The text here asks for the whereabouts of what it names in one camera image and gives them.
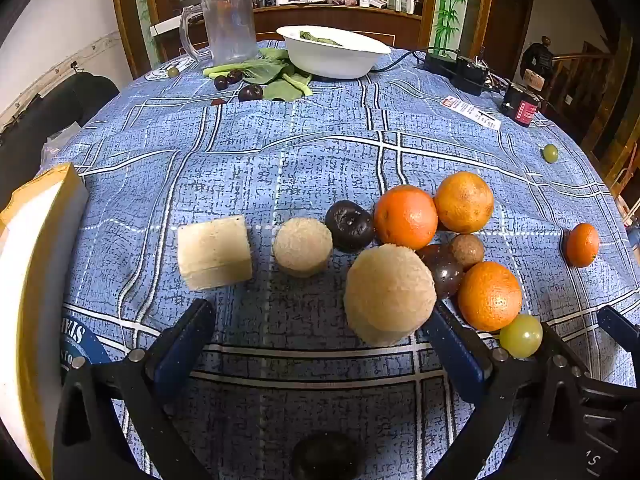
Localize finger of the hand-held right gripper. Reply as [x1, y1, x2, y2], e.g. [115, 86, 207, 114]
[541, 321, 601, 396]
[596, 304, 640, 361]

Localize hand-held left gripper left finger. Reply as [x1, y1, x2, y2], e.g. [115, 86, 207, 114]
[52, 299, 217, 480]

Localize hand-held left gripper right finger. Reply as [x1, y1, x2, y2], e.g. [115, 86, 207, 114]
[424, 302, 590, 480]

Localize smooth purple passion fruit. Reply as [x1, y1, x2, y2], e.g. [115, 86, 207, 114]
[416, 243, 464, 301]

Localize small mandarin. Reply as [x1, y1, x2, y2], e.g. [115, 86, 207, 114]
[565, 222, 601, 268]

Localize rough pale orange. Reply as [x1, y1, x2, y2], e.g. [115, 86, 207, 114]
[433, 171, 495, 234]

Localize large green grape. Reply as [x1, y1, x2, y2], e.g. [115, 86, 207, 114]
[499, 313, 544, 359]

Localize large beige peeled cylinder piece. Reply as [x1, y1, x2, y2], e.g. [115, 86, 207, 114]
[343, 243, 437, 347]

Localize beige peeled block piece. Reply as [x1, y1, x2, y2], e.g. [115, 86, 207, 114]
[177, 215, 253, 291]

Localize small beige peeled cylinder piece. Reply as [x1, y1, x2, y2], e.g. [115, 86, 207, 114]
[272, 217, 334, 278]

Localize wrinkled dark passion fruit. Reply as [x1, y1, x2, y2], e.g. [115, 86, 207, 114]
[325, 200, 376, 253]

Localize dark round fruit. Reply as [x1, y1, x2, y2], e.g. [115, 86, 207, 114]
[290, 430, 363, 480]

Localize yellow and white box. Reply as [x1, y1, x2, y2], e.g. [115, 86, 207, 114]
[0, 162, 88, 480]

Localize blue checked tablecloth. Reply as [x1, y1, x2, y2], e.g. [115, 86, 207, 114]
[40, 40, 636, 480]

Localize clear plastic wrap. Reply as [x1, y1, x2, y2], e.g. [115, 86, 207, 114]
[42, 122, 81, 161]

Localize black red-labelled canister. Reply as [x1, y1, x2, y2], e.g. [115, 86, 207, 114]
[500, 81, 543, 128]

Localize white paper tag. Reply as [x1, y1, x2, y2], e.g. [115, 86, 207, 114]
[440, 96, 502, 131]

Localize black chair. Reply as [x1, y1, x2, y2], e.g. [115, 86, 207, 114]
[0, 72, 121, 211]

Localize black charger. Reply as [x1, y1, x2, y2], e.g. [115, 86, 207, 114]
[454, 55, 491, 96]

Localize bok choy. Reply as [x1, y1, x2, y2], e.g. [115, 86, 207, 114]
[202, 47, 314, 102]

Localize black power adapter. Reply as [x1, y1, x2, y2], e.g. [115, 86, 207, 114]
[424, 50, 461, 75]

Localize white bowl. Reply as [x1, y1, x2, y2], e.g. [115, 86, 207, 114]
[276, 25, 392, 80]

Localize clear plastic pitcher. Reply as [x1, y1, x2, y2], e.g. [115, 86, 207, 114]
[179, 0, 259, 65]

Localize green leaves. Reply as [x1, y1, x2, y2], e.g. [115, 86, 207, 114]
[299, 31, 345, 47]

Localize wooden cabinet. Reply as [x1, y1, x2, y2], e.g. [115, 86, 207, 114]
[110, 0, 496, 81]

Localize black cable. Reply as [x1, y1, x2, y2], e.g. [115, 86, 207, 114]
[372, 47, 431, 72]

